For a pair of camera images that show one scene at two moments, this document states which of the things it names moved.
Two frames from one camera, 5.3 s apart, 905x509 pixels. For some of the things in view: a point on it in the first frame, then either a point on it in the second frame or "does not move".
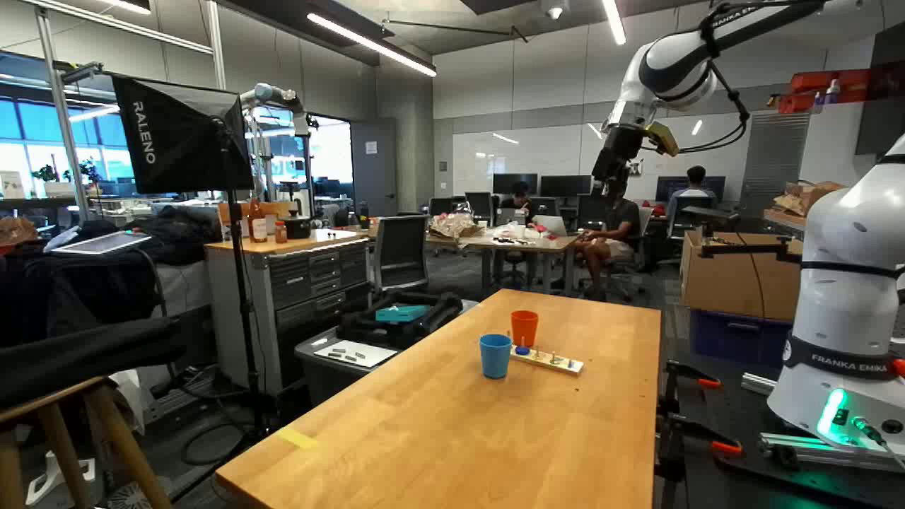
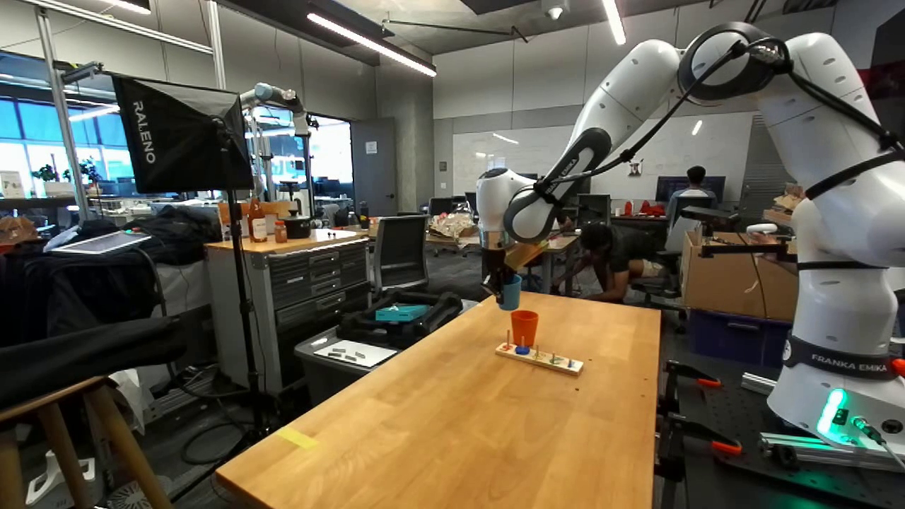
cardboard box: (742, 273) does not move
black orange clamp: (673, 431) does not move
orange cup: (523, 329) does not move
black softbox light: (184, 137) does not move
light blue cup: (496, 352) to (513, 291)
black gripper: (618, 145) to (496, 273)
